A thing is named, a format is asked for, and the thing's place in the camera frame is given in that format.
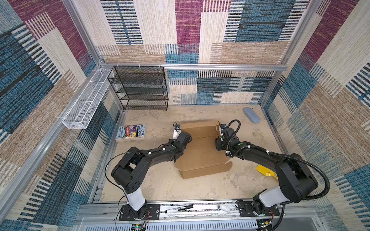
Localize brown cardboard box sheet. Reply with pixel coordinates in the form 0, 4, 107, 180
174, 120, 233, 180

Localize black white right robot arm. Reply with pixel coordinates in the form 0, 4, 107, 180
215, 124, 319, 216

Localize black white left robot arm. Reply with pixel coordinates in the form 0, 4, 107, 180
111, 131, 192, 219

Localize blue-grey glasses case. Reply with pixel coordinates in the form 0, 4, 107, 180
243, 107, 261, 124

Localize colourful paperback book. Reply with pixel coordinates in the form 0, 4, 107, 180
115, 124, 146, 142

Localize yellow toy shovel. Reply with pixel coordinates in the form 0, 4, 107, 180
256, 165, 278, 181

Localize black white marker pen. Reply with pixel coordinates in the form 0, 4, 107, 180
165, 204, 194, 214

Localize small white plastic piece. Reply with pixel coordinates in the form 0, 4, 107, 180
218, 203, 231, 213

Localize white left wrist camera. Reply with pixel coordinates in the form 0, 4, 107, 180
173, 122, 181, 139

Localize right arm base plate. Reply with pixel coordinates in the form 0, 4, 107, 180
235, 200, 280, 217

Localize black wire shelf rack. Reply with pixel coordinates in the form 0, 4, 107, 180
108, 66, 169, 110

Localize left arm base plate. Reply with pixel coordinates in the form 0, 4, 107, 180
119, 203, 161, 221

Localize white wire mesh basket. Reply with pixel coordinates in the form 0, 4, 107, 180
63, 68, 111, 130

